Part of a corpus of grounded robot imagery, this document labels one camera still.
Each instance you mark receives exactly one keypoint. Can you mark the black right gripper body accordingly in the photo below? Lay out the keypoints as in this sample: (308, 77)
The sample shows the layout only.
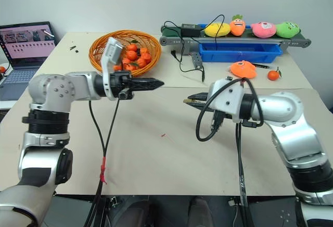
(217, 115)

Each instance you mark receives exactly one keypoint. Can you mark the open grey laptop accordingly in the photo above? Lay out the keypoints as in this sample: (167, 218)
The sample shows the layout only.
(23, 44)

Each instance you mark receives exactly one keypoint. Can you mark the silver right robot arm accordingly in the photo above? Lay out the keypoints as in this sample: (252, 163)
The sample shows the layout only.
(286, 107)

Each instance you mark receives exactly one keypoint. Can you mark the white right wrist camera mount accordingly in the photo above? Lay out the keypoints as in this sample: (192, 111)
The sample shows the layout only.
(226, 94)

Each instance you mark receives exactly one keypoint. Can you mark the yellow plush toy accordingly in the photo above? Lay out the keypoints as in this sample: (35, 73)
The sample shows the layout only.
(217, 29)

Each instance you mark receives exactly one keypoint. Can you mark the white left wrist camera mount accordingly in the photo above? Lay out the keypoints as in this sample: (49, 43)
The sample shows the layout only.
(110, 52)

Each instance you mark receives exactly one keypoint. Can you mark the dark rounded foot shape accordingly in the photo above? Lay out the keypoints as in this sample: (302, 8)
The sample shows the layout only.
(201, 211)

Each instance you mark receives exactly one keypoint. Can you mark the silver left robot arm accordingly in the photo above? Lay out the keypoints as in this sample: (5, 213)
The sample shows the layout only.
(52, 86)

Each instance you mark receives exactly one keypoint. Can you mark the orange round plush toy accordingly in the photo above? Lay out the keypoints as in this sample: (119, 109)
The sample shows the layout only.
(243, 70)

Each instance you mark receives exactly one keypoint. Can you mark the orange carrot plush toy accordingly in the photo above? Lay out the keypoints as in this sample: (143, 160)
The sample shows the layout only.
(237, 26)

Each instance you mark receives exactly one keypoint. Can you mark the green plush toy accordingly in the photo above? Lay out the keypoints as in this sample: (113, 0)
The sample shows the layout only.
(287, 29)

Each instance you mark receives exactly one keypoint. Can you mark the black pen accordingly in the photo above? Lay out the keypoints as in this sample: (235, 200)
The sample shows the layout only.
(261, 65)

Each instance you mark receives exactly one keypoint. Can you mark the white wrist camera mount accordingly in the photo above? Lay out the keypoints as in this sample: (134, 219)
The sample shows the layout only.
(226, 94)
(110, 52)

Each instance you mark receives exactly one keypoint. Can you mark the grey small conveyor belt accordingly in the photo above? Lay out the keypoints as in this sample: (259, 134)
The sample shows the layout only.
(171, 40)

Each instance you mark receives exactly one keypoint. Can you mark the orange wicker basket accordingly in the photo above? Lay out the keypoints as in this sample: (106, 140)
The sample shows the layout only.
(99, 44)

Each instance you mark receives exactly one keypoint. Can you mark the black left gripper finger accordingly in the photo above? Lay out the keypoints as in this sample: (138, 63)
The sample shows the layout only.
(144, 87)
(145, 81)

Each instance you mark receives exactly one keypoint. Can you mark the pink plush toy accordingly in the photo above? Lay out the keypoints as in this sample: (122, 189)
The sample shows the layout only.
(263, 29)

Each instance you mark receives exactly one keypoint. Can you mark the orange tangerine with leaf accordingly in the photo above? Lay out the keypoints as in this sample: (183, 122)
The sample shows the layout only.
(273, 75)

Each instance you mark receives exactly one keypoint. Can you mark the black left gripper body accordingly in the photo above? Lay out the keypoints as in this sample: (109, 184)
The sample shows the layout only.
(121, 81)

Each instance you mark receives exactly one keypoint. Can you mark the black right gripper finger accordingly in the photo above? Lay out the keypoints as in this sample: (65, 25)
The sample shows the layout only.
(199, 96)
(199, 104)

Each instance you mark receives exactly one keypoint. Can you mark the black power adapter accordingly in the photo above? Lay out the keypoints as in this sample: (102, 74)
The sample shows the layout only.
(191, 29)

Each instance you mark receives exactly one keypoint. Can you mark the blue plastic bin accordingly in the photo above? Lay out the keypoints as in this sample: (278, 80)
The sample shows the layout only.
(234, 55)

